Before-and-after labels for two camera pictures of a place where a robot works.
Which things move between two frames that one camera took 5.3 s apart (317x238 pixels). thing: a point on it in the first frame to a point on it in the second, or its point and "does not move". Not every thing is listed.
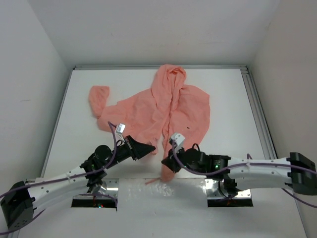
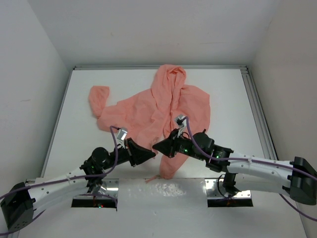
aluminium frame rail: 254,101 does not move
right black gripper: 170,162 to 168,147
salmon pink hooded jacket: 152,114 does not move
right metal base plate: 215,189 does not move
